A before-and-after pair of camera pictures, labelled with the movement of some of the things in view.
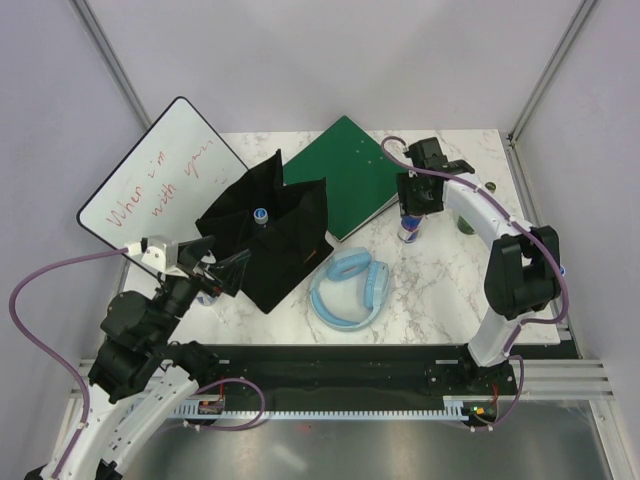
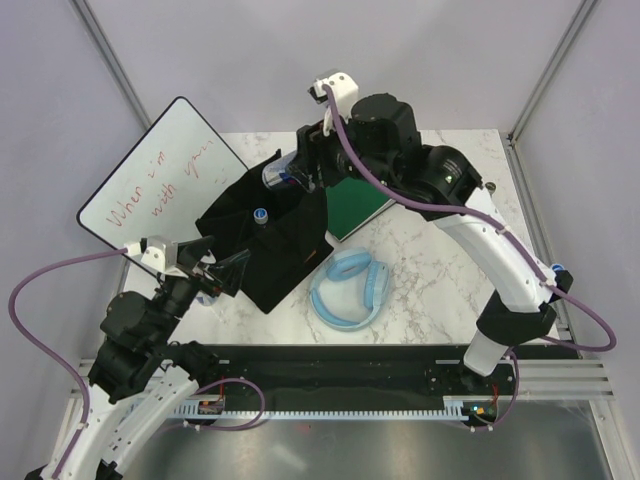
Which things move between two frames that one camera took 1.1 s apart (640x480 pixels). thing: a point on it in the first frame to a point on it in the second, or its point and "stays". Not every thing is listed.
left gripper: (231, 271) stays
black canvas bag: (283, 226) stays
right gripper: (407, 203) to (314, 143)
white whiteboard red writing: (159, 187) stays
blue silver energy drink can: (409, 227) to (274, 173)
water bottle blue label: (260, 216) stays
